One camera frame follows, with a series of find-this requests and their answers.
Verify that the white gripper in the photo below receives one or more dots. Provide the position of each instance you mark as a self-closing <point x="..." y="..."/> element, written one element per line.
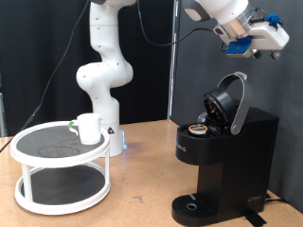
<point x="271" y="38"/>

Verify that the white K-cup coffee pod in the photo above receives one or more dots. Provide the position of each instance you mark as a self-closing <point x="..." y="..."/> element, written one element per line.
<point x="199" y="128"/>

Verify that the black Keurig coffee machine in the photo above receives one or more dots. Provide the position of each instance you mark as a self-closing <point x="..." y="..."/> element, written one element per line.
<point x="236" y="164"/>

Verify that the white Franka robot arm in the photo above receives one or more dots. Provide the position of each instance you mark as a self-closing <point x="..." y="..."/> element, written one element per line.
<point x="104" y="75"/>

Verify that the silver vertical pole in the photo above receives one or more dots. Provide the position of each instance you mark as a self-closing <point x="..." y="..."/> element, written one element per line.
<point x="173" y="78"/>

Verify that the black tape strip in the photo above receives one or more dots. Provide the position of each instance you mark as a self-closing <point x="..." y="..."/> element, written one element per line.
<point x="255" y="219"/>

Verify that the white two-tier turntable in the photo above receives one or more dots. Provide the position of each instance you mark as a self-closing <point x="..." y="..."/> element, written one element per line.
<point x="41" y="142"/>

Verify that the blue mounted wrist camera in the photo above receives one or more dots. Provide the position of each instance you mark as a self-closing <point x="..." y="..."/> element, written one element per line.
<point x="238" y="47"/>

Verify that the grey metal frame post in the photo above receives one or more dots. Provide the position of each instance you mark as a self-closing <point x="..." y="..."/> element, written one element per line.
<point x="2" y="119"/>

